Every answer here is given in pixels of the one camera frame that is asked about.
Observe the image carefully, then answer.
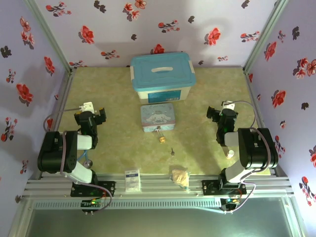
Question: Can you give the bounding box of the blue tube stethoscope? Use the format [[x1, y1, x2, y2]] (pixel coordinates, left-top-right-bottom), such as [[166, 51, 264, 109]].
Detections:
[[78, 149, 94, 170]]

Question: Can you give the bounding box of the light blue cartoon tin box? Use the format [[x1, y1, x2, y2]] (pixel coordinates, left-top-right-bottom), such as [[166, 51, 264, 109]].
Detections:
[[140, 103, 177, 133]]

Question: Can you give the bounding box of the blue lidded plastic storage box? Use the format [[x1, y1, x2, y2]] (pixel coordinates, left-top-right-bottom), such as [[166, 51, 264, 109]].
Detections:
[[130, 51, 197, 105]]

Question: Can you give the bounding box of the aluminium side rail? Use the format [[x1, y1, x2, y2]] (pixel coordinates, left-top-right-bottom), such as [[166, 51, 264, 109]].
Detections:
[[29, 68, 76, 180]]

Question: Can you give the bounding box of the aluminium frame post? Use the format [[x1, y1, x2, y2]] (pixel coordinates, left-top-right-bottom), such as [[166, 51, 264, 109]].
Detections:
[[242, 0, 290, 74], [24, 0, 76, 74]]

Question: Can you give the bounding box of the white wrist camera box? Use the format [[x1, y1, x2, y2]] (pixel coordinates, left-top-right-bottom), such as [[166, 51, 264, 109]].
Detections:
[[221, 100, 236, 111], [79, 101, 95, 113]]

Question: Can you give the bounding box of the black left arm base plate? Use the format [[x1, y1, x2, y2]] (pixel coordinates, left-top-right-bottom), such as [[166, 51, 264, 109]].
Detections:
[[70, 181, 117, 198]]

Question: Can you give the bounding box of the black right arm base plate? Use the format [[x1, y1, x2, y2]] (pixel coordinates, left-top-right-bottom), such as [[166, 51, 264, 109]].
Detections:
[[201, 179, 247, 196]]

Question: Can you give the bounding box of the grey slotted cable duct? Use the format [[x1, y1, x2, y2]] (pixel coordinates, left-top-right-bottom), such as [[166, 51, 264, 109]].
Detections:
[[33, 199, 223, 210]]

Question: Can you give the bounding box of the aluminium front rail bed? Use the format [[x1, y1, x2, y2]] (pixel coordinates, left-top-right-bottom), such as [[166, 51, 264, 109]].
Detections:
[[24, 172, 296, 198]]

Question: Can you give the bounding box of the clear bag of tan contents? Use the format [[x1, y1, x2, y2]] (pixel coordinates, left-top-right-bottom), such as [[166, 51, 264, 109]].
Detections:
[[169, 168, 191, 191]]

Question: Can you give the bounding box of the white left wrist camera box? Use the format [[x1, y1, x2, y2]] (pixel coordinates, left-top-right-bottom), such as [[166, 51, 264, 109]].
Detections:
[[79, 101, 95, 113]]

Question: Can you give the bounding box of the white paper packet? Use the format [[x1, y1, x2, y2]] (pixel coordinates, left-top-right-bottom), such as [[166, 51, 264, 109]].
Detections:
[[124, 169, 142, 193]]

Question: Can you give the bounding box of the grey left arm cable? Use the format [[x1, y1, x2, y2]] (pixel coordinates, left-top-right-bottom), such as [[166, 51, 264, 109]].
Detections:
[[43, 106, 113, 213]]

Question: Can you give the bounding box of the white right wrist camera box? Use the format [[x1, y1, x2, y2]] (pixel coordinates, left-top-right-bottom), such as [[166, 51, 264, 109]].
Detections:
[[221, 100, 236, 111]]

